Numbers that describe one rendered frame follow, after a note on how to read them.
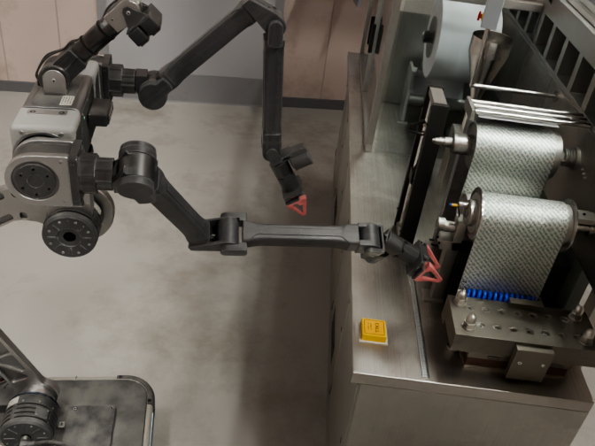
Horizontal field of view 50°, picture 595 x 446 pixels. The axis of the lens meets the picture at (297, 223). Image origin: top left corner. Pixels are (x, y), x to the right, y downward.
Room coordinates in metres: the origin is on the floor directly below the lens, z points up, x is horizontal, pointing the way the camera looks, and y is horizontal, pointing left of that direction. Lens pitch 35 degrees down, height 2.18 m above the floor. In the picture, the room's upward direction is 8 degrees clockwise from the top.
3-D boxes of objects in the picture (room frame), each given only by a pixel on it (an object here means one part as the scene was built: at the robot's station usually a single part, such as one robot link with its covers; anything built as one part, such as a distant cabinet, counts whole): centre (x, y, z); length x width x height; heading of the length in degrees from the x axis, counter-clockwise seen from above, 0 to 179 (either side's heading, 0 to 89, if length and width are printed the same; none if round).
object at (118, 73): (1.63, 0.54, 1.45); 0.09 x 0.08 x 0.12; 11
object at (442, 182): (2.25, -0.58, 1.19); 0.14 x 0.14 x 0.57
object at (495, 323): (1.35, -0.65, 1.00); 0.40 x 0.16 x 0.06; 91
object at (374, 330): (1.36, -0.26, 0.91); 0.07 x 0.07 x 0.02; 1
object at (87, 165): (1.15, 0.44, 1.45); 0.09 x 0.08 x 0.12; 11
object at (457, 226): (1.56, -0.45, 1.05); 0.06 x 0.05 x 0.31; 91
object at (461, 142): (1.77, -0.46, 1.34); 0.06 x 0.06 x 0.06; 1
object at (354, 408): (2.46, -0.52, 0.43); 2.52 x 0.64 x 0.86; 1
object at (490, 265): (1.46, -0.61, 1.11); 0.23 x 0.01 x 0.18; 91
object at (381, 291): (2.46, -0.51, 0.88); 2.52 x 0.66 x 0.04; 1
